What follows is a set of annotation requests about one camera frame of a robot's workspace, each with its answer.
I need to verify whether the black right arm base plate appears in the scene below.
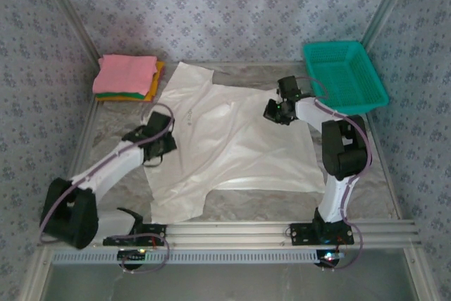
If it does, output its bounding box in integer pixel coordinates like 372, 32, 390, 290
289, 222, 355, 247

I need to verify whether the pink folded t-shirt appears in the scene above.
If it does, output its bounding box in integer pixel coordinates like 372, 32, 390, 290
92, 54, 159, 94

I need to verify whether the aluminium frame post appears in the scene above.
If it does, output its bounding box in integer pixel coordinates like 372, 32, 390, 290
37, 0, 101, 61
359, 0, 419, 50

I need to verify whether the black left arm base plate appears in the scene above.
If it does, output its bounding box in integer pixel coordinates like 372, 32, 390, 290
102, 223, 167, 247

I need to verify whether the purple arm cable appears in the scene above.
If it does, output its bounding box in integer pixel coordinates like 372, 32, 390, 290
299, 75, 371, 272
38, 103, 176, 274

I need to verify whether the stack of folded cloths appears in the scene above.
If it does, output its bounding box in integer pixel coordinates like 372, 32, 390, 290
95, 60, 166, 103

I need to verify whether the green folded t-shirt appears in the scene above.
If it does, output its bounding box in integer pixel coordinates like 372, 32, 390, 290
95, 91, 146, 101

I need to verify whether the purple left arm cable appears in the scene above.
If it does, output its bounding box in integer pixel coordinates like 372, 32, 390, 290
38, 103, 176, 274

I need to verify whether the white t-shirt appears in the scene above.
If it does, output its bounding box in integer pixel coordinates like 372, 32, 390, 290
142, 61, 327, 225

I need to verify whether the black controller board with LED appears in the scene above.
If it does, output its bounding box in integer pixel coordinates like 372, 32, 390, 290
118, 248, 147, 269
315, 250, 345, 269

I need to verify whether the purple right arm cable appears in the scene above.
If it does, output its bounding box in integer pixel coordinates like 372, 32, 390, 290
299, 75, 371, 272

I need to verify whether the grey slotted cable duct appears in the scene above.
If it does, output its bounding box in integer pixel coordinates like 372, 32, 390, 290
52, 248, 318, 265

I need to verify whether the teal plastic basket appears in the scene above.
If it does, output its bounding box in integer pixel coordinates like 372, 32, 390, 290
302, 40, 390, 114

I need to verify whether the aluminium mounting rail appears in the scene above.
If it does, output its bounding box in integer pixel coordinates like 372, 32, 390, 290
38, 219, 422, 247

